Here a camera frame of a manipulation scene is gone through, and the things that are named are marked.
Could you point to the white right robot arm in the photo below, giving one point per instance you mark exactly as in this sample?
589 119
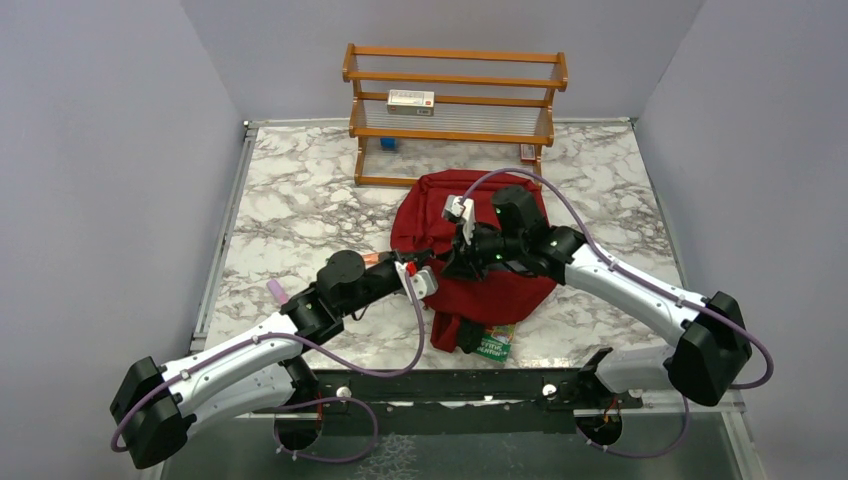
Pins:
705 348

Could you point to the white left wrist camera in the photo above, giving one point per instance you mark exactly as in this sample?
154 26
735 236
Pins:
416 282

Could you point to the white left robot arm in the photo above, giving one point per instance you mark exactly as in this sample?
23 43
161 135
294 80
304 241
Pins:
159 407

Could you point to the green treehouse book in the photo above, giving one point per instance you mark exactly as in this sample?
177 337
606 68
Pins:
496 343

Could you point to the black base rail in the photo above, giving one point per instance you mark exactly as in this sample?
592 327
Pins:
448 402

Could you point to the white red box on shelf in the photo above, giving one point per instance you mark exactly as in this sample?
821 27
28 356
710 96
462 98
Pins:
410 102

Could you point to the small red white eraser box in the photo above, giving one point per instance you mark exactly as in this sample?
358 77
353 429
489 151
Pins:
527 153

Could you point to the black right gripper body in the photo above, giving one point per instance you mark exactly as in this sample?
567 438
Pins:
487 248

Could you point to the pink highlighter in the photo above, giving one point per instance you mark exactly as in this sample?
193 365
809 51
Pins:
277 291

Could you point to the red backpack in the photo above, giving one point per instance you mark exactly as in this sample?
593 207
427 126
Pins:
463 310

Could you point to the blue pencil sharpener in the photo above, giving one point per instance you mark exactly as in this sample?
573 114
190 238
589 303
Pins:
388 143

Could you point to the wooden two-tier shelf rack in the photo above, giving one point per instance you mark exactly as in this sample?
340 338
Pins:
491 97

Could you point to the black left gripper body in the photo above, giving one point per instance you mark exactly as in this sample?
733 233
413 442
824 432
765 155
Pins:
380 281

